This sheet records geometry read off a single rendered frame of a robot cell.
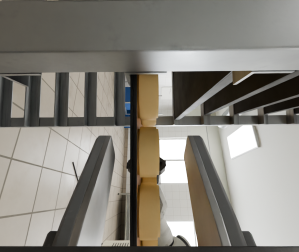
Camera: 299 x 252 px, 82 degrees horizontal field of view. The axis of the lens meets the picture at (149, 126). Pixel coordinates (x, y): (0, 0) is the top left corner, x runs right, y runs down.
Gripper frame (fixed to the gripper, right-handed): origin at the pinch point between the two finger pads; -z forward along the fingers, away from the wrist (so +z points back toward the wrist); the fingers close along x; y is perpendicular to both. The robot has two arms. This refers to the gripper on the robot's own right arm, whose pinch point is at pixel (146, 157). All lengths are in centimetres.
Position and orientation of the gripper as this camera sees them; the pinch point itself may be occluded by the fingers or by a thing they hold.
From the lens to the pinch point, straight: 53.5
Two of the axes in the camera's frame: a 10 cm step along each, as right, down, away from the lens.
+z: 0.0, 7.7, 6.4
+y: 0.0, 6.4, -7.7
